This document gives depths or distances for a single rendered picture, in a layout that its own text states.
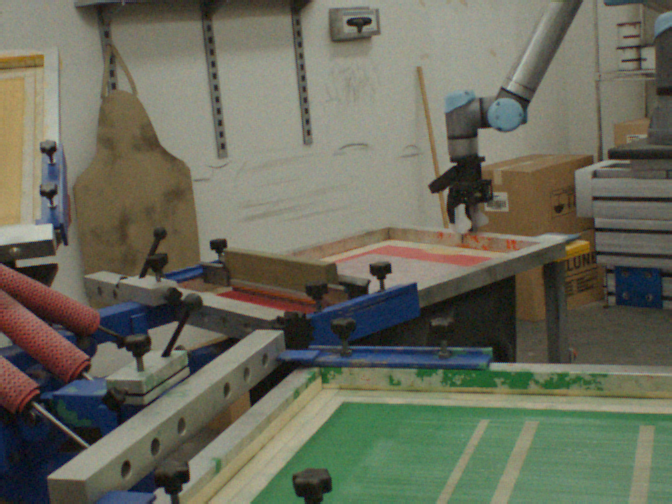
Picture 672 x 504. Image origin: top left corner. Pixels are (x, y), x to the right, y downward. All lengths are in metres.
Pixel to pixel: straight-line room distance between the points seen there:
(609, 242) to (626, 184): 0.12
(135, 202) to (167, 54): 0.63
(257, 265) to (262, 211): 2.42
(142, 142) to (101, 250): 0.47
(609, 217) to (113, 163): 2.55
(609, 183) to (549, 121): 4.08
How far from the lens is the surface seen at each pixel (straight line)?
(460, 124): 2.40
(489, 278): 2.13
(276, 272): 2.09
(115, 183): 4.10
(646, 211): 1.90
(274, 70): 4.60
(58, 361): 1.54
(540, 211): 5.25
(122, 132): 4.13
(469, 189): 2.40
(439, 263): 2.34
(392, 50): 5.07
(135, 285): 1.92
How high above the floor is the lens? 1.47
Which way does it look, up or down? 12 degrees down
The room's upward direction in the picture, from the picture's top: 5 degrees counter-clockwise
